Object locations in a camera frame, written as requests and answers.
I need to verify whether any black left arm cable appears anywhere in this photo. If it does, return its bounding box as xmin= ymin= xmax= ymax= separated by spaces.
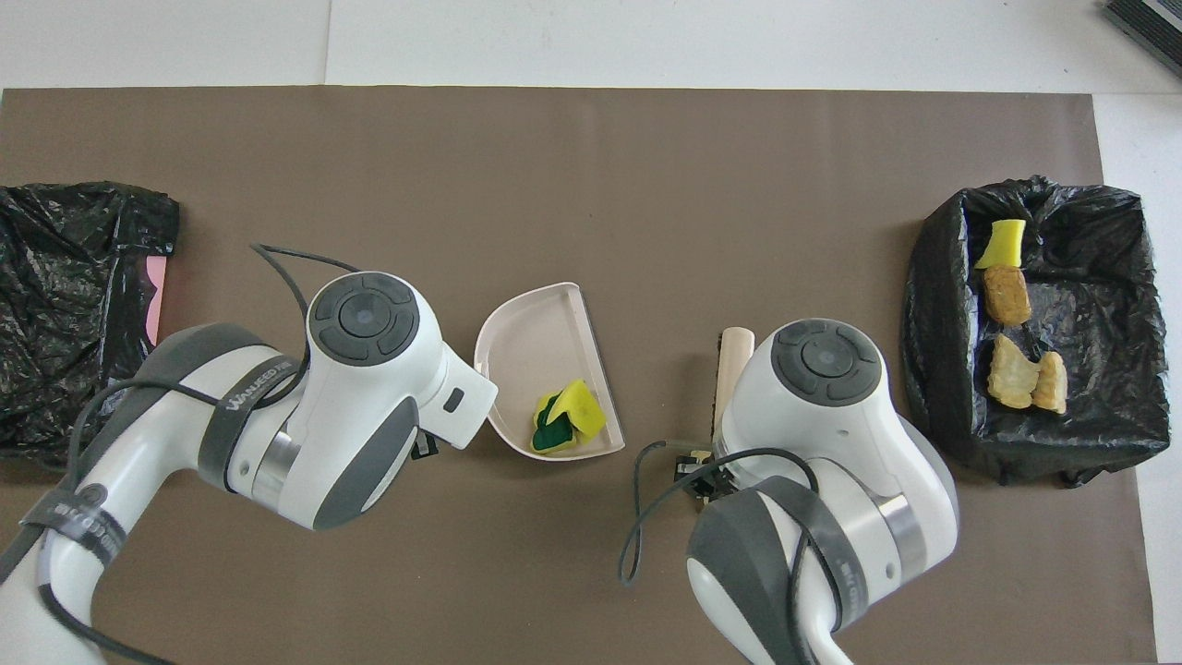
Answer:
xmin=0 ymin=243 xmax=361 ymax=665

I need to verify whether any beige hand brush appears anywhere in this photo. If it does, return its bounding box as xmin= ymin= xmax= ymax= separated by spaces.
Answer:
xmin=711 ymin=327 xmax=756 ymax=444

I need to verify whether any pink bin with black bag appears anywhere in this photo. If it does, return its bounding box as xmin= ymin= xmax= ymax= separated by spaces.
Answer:
xmin=0 ymin=182 xmax=180 ymax=472

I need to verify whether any brown table mat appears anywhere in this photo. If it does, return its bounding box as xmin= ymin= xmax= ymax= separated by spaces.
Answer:
xmin=0 ymin=86 xmax=1160 ymax=665

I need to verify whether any black bag-lined bin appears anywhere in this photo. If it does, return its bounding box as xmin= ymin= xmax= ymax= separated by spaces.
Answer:
xmin=903 ymin=175 xmax=1171 ymax=488

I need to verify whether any black ribbed device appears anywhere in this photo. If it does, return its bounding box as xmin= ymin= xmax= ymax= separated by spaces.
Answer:
xmin=1104 ymin=0 xmax=1182 ymax=75

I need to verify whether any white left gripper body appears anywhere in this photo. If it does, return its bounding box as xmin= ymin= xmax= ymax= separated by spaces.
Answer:
xmin=420 ymin=342 xmax=500 ymax=451

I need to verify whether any beige plastic dustpan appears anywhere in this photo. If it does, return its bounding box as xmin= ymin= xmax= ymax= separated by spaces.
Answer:
xmin=474 ymin=282 xmax=626 ymax=462

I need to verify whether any brown toy bread loaf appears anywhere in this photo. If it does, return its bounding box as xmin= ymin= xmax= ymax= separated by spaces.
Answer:
xmin=982 ymin=266 xmax=1032 ymax=326

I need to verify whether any toy croissant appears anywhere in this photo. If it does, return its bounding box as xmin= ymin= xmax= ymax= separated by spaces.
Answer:
xmin=988 ymin=333 xmax=1040 ymax=409
xmin=1031 ymin=351 xmax=1069 ymax=415

